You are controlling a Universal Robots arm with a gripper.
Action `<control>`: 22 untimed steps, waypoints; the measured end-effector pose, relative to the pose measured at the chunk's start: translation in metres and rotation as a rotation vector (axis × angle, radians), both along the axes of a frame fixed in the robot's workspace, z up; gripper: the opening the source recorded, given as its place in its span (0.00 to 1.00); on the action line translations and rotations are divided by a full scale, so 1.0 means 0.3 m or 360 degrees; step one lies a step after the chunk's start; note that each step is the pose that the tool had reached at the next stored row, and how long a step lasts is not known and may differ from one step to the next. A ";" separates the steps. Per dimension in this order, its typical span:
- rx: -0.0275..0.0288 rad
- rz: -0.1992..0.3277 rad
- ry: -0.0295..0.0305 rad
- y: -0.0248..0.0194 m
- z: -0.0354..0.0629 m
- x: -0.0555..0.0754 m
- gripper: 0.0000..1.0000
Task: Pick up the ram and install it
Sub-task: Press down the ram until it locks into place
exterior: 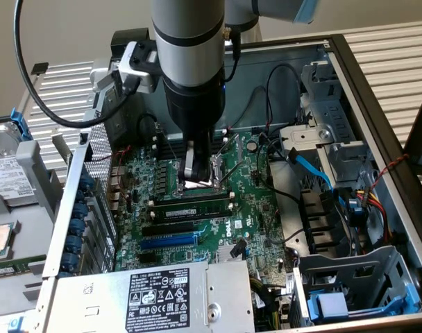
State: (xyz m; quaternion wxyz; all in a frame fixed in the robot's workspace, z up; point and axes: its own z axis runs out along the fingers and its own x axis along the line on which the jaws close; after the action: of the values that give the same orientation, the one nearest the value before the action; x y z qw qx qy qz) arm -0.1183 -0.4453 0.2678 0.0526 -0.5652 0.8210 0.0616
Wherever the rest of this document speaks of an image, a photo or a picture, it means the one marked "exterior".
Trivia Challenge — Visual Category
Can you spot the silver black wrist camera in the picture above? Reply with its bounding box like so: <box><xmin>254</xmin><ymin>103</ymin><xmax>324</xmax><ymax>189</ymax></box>
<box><xmin>117</xmin><ymin>40</ymin><xmax>162</xmax><ymax>95</ymax></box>

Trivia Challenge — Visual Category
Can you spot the thin metal locking lever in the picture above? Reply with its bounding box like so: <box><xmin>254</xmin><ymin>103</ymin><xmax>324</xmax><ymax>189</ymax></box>
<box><xmin>155</xmin><ymin>121</ymin><xmax>184</xmax><ymax>167</ymax></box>

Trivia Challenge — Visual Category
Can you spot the dark framed box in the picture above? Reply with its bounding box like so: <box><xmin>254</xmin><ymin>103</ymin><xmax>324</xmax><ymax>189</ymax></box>
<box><xmin>403</xmin><ymin>76</ymin><xmax>422</xmax><ymax>176</ymax></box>

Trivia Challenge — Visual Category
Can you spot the black angled data wire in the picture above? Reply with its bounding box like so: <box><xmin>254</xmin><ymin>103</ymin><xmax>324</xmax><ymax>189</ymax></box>
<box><xmin>230</xmin><ymin>238</ymin><xmax>247</xmax><ymax>259</ymax></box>

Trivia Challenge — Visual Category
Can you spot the black plastic fan duct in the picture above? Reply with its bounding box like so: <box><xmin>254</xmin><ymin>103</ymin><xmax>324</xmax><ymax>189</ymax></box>
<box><xmin>298</xmin><ymin>188</ymin><xmax>342</xmax><ymax>259</ymax></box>

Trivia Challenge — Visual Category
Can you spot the black box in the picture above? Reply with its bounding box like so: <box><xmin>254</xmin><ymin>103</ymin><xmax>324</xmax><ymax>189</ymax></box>
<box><xmin>110</xmin><ymin>28</ymin><xmax>151</xmax><ymax>65</ymax></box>

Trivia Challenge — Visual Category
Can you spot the green Dell motherboard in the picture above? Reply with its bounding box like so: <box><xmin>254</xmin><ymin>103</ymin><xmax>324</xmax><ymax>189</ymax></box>
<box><xmin>108</xmin><ymin>130</ymin><xmax>297</xmax><ymax>329</ymax></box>

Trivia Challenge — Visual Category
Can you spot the thin black wire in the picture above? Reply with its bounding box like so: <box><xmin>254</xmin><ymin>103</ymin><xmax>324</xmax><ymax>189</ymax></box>
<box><xmin>230</xmin><ymin>85</ymin><xmax>268</xmax><ymax>130</ymax></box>

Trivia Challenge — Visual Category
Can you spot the grey metal disk bay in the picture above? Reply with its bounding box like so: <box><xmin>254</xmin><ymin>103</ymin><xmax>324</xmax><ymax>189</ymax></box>
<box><xmin>290</xmin><ymin>244</ymin><xmax>422</xmax><ymax>329</ymax></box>

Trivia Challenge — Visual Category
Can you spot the green RAM stick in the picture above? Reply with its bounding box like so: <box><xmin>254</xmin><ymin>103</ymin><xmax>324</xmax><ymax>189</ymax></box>
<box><xmin>0</xmin><ymin>255</ymin><xmax>48</xmax><ymax>278</ymax></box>
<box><xmin>150</xmin><ymin>197</ymin><xmax>233</xmax><ymax>221</ymax></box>

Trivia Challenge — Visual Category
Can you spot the open grey PC case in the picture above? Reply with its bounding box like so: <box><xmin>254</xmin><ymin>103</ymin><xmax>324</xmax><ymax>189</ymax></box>
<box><xmin>40</xmin><ymin>33</ymin><xmax>422</xmax><ymax>333</ymax></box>

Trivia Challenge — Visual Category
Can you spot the silver hard disk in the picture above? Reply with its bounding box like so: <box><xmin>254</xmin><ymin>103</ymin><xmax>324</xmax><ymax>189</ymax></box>
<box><xmin>0</xmin><ymin>119</ymin><xmax>40</xmax><ymax>206</ymax></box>

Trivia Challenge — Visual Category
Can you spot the grey optical drive cage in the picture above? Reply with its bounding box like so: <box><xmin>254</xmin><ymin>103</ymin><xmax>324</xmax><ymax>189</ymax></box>
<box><xmin>278</xmin><ymin>60</ymin><xmax>375</xmax><ymax>187</ymax></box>

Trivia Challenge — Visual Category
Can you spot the red black twisted wire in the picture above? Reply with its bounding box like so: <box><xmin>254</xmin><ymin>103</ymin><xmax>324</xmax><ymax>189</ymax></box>
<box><xmin>366</xmin><ymin>153</ymin><xmax>410</xmax><ymax>196</ymax></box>

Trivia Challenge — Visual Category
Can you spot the long black expansion slot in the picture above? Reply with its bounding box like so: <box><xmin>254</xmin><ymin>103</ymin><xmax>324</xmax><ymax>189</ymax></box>
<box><xmin>141</xmin><ymin>221</ymin><xmax>195</xmax><ymax>238</ymax></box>

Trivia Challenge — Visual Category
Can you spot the blue plastic disk carrier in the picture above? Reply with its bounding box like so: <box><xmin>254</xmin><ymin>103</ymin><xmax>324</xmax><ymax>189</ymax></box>
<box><xmin>307</xmin><ymin>291</ymin><xmax>422</xmax><ymax>323</ymax></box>

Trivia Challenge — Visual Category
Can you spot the red yellow black wire bundle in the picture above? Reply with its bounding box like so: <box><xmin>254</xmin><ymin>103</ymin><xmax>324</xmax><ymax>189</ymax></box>
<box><xmin>356</xmin><ymin>187</ymin><xmax>396</xmax><ymax>244</ymax></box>

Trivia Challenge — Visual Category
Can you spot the grey parts rack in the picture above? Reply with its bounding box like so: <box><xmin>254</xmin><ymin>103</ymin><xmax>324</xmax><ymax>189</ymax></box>
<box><xmin>0</xmin><ymin>138</ymin><xmax>65</xmax><ymax>318</ymax></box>

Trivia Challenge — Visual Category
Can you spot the black looped wire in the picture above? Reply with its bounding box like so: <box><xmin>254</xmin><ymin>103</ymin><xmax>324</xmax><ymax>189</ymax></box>
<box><xmin>137</xmin><ymin>113</ymin><xmax>162</xmax><ymax>139</ymax></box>

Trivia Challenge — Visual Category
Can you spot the blue plastic plug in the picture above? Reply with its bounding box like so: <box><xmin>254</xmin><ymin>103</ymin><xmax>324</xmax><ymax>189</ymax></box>
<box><xmin>349</xmin><ymin>196</ymin><xmax>362</xmax><ymax>226</ymax></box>

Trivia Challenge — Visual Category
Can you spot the blue expansion slot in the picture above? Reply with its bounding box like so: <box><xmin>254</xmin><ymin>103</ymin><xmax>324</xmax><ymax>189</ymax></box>
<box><xmin>140</xmin><ymin>234</ymin><xmax>199</xmax><ymax>251</ymax></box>

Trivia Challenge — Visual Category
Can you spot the silver finned heat sink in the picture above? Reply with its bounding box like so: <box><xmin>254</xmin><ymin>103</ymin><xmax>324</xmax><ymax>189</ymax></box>
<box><xmin>216</xmin><ymin>244</ymin><xmax>248</xmax><ymax>263</ymax></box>

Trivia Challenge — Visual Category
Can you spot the silver CPU socket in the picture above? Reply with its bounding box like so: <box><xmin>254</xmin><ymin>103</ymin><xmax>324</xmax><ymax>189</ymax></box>
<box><xmin>176</xmin><ymin>157</ymin><xmax>229</xmax><ymax>197</ymax></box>

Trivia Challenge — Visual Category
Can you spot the thick black camera cable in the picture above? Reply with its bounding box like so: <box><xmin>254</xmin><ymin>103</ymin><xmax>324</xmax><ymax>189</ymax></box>
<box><xmin>12</xmin><ymin>0</ymin><xmax>142</xmax><ymax>130</ymax></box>

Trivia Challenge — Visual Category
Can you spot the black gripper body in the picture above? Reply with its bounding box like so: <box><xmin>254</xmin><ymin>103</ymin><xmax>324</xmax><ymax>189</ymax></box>
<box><xmin>162</xmin><ymin>78</ymin><xmax>228</xmax><ymax>185</ymax></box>

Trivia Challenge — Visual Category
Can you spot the blue flat data wire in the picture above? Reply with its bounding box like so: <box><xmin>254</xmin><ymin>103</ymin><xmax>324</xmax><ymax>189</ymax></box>
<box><xmin>286</xmin><ymin>147</ymin><xmax>353</xmax><ymax>212</ymax></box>

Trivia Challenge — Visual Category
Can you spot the black arched wire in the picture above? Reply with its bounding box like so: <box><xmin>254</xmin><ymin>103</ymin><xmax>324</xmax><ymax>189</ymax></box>
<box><xmin>265</xmin><ymin>64</ymin><xmax>304</xmax><ymax>128</ymax></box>

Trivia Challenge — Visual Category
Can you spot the thick black wire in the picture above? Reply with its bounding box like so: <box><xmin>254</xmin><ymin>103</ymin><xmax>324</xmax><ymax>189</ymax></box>
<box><xmin>256</xmin><ymin>130</ymin><xmax>302</xmax><ymax>206</ymax></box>

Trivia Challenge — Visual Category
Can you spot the black cable with gold connector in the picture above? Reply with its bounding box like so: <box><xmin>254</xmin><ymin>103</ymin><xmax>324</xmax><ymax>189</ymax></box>
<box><xmin>223</xmin><ymin>26</ymin><xmax>244</xmax><ymax>83</ymax></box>

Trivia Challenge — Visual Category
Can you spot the grey power supply unit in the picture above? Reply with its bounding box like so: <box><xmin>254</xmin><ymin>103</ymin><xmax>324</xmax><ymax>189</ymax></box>
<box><xmin>53</xmin><ymin>259</ymin><xmax>256</xmax><ymax>333</ymax></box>

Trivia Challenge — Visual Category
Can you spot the metal slot cover bracket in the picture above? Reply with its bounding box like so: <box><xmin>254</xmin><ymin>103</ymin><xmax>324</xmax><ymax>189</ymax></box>
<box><xmin>50</xmin><ymin>125</ymin><xmax>74</xmax><ymax>164</ymax></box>

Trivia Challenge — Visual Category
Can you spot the small blue plastic clip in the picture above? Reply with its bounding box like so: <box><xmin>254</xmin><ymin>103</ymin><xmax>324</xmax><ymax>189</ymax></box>
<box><xmin>6</xmin><ymin>314</ymin><xmax>28</xmax><ymax>333</ymax></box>

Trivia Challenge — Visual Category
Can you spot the blue disk bracket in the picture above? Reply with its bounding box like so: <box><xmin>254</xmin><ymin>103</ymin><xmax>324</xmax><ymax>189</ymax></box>
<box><xmin>9</xmin><ymin>106</ymin><xmax>34</xmax><ymax>143</ymax></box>

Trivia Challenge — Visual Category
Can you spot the thin red wire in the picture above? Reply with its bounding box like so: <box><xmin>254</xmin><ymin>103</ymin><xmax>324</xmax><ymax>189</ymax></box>
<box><xmin>85</xmin><ymin>145</ymin><xmax>132</xmax><ymax>166</ymax></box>

